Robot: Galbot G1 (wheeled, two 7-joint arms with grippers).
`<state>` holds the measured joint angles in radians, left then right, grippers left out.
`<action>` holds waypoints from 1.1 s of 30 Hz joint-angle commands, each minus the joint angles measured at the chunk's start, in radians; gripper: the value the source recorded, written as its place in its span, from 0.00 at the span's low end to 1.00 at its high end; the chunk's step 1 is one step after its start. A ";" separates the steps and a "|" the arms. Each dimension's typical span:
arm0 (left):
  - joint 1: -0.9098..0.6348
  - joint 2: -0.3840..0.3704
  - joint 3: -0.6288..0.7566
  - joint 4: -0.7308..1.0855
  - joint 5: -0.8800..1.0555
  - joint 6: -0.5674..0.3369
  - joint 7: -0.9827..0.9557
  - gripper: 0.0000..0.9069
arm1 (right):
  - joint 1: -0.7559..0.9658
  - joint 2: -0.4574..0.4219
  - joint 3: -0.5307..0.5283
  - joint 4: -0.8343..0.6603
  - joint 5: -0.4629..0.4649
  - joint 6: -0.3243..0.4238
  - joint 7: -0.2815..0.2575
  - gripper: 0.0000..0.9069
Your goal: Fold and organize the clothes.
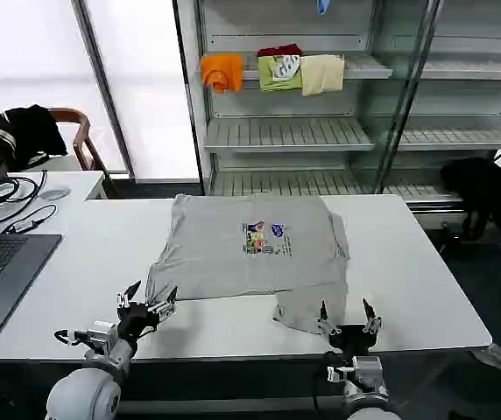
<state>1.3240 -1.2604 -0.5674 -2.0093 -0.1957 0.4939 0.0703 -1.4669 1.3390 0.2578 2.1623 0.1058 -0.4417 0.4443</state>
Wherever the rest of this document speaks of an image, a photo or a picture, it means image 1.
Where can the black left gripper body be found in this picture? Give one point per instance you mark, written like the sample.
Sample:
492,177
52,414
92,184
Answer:
136,320

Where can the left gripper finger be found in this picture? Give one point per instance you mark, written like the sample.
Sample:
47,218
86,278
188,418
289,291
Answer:
165,306
127,296

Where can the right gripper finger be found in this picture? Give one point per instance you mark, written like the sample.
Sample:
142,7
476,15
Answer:
372,323
326,323

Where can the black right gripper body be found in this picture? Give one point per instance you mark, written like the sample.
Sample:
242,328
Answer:
351,340

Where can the grey printed t-shirt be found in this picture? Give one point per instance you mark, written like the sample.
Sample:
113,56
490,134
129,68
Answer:
228,262

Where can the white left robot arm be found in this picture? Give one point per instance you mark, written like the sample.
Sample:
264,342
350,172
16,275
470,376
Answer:
84,394

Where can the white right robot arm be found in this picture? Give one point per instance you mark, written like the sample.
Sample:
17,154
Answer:
366,374

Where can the dark grey open laptop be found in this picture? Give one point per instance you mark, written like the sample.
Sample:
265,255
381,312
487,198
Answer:
9,271

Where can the round silver disc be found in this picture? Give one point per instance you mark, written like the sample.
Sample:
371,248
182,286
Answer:
54,193

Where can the brown wooden chair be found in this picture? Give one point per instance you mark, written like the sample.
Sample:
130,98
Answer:
82,131

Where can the black jacket with pale stripes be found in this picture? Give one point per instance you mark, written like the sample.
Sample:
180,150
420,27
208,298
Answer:
27,131

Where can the grey metal shelf with clothes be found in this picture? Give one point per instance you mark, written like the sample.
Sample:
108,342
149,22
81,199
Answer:
285,131

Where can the grey window frame post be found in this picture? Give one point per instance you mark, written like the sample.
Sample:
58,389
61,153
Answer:
106,96

